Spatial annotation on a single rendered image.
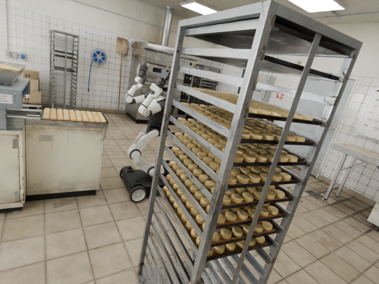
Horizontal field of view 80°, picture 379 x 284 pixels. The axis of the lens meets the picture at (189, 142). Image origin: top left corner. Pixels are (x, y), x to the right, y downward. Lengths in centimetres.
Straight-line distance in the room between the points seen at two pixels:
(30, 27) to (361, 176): 731
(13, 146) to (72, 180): 69
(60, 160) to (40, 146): 23
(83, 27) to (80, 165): 444
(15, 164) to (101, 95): 454
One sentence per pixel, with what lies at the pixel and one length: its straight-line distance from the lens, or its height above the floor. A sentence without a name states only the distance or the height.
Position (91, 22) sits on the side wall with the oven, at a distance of 661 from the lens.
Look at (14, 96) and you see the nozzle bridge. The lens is 229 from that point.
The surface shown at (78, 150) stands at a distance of 263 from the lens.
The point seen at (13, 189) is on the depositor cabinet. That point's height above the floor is 27.
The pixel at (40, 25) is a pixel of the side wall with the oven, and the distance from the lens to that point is 651.
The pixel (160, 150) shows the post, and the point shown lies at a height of 112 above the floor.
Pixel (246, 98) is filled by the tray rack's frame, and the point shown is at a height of 155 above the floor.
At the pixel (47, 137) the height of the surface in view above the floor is 72.
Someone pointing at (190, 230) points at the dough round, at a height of 86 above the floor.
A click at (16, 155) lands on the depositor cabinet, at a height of 61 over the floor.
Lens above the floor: 160
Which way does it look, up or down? 17 degrees down
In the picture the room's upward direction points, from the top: 12 degrees clockwise
